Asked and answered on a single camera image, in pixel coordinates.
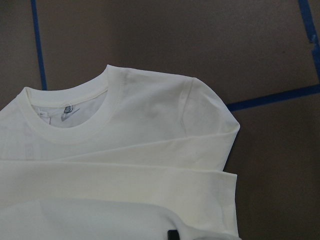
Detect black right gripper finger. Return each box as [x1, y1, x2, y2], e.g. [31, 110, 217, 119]
[167, 229, 178, 240]

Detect cream long-sleeve cat shirt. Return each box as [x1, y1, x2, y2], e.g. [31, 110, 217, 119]
[0, 65, 240, 240]

